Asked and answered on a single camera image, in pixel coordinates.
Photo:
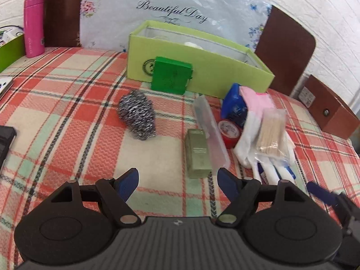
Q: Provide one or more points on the bag of toothpicks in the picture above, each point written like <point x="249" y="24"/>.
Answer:
<point x="270" y="132"/>

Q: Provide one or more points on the clear plastic case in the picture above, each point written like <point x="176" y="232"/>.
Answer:
<point x="216" y="146"/>

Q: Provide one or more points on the blue cardboard box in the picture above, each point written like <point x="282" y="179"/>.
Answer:
<point x="233" y="104"/>

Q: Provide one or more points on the tape roll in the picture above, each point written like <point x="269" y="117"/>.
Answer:
<point x="229" y="129"/>

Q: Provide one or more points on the brown shoe box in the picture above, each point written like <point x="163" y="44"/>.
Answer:
<point x="334" y="121"/>

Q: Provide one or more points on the black flat object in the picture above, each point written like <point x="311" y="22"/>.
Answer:
<point x="5" y="143"/>

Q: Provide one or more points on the white flat device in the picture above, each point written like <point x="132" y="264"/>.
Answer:
<point x="4" y="85"/>

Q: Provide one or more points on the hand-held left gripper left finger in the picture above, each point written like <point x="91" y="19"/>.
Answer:
<point x="126" y="182"/>

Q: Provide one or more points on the gold cardboard box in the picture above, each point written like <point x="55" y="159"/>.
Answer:
<point x="198" y="157"/>

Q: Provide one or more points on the pink thermos bottle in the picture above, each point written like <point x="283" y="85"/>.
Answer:
<point x="33" y="25"/>

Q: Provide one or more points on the white power strip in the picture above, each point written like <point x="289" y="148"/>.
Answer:
<point x="8" y="35"/>

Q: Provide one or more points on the brown wooden headboard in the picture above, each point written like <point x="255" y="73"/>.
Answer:
<point x="284" y="53"/>

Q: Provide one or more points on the small green box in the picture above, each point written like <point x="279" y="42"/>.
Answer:
<point x="170" y="76"/>

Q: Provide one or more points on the steel wool scourer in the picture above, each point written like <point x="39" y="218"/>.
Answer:
<point x="136" y="115"/>

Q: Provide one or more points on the green open carton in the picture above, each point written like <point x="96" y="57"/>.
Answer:
<point x="11" y="53"/>

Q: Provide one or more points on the white glove pink cuff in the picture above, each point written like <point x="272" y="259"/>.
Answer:
<point x="250" y="129"/>

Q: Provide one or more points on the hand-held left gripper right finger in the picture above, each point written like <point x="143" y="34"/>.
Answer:
<point x="227" y="184"/>

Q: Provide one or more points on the blue white packet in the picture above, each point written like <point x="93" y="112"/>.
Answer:
<point x="288" y="171"/>

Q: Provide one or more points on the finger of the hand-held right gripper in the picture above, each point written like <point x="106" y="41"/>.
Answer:
<point x="320" y="192"/>

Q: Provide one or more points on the lime green storage box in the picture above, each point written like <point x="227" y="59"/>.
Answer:
<point x="216" y="73"/>

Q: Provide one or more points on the red plaid blanket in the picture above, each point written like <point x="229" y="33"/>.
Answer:
<point x="70" y="123"/>

